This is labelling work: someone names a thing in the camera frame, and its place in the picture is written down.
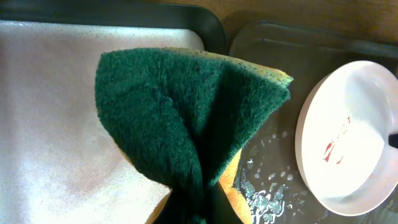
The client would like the pink plate with red stain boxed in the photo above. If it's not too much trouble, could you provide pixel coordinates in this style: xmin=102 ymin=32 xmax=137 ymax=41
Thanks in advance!
xmin=295 ymin=60 xmax=397 ymax=217

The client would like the small black tray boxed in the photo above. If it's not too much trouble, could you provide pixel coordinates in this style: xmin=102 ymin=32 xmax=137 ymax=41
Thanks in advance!
xmin=1 ymin=1 xmax=228 ymax=55

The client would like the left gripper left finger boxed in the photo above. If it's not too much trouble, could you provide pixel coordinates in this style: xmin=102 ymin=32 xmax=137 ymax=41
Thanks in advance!
xmin=152 ymin=188 xmax=199 ymax=224

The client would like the large brown serving tray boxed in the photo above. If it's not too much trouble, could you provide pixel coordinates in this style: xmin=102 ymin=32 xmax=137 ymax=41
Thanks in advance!
xmin=230 ymin=21 xmax=397 ymax=223

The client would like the green and yellow sponge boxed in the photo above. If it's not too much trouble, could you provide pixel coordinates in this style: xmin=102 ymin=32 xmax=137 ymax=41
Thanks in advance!
xmin=95 ymin=48 xmax=292 ymax=223

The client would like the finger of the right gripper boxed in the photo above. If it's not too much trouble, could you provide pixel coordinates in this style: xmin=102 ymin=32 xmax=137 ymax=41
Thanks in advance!
xmin=388 ymin=133 xmax=398 ymax=149

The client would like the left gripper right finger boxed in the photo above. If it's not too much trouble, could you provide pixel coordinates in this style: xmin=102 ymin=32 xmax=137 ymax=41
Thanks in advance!
xmin=203 ymin=182 xmax=243 ymax=224

